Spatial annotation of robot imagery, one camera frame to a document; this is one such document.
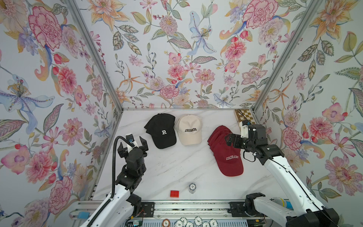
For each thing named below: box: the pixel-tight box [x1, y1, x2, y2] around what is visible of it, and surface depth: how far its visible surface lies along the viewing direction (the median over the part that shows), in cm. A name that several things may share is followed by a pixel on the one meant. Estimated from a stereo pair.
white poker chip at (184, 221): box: [180, 217, 189, 226], surface depth 72 cm
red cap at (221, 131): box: [210, 124, 234, 137], surface depth 97 cm
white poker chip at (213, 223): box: [208, 218, 218, 227], surface depth 72 cm
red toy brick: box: [170, 190, 180, 198], surface depth 80 cm
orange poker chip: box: [162, 218, 171, 227], surface depth 72 cm
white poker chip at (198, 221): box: [193, 216, 204, 226], surface depth 72 cm
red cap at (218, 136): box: [207, 125, 233, 146], surface depth 97 cm
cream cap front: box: [173, 114, 203, 146], surface depth 103 cm
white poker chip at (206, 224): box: [201, 221, 211, 227], surface depth 72 cm
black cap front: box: [143, 113, 177, 149], surface depth 102 cm
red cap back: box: [212, 136, 244, 177], surface depth 90 cm
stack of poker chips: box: [188, 183, 197, 194], surface depth 78 cm
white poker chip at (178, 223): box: [174, 219, 184, 227], surface depth 72 cm
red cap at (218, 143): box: [207, 131, 230, 154], surface depth 96 cm
